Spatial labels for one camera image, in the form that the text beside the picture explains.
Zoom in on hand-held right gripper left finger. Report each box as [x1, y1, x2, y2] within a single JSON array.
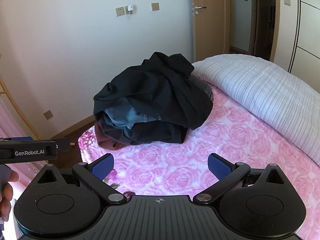
[[34, 153, 128, 205]]

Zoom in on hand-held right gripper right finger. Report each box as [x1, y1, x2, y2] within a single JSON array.
[[194, 153, 290, 205]]

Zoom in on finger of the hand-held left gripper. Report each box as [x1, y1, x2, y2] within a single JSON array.
[[55, 137, 75, 153]]

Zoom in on black pants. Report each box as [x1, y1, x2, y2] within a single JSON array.
[[93, 52, 213, 131]]

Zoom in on person's left hand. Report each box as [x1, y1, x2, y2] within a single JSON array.
[[0, 171, 20, 222]]

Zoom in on maroon garment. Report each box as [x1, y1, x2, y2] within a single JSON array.
[[94, 120, 131, 151]]

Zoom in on pink rose blanket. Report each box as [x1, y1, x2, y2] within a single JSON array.
[[78, 85, 320, 240]]

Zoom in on blue denim jeans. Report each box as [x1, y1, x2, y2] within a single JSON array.
[[101, 100, 160, 131]]

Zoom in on black garment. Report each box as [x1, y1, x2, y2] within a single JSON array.
[[122, 120, 187, 146]]

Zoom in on white striped quilt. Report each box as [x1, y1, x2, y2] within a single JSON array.
[[191, 54, 320, 167]]

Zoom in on wooden door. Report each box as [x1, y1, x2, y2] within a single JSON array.
[[189, 0, 231, 63]]

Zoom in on white wardrobe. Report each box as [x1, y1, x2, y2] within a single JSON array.
[[274, 0, 320, 91]]

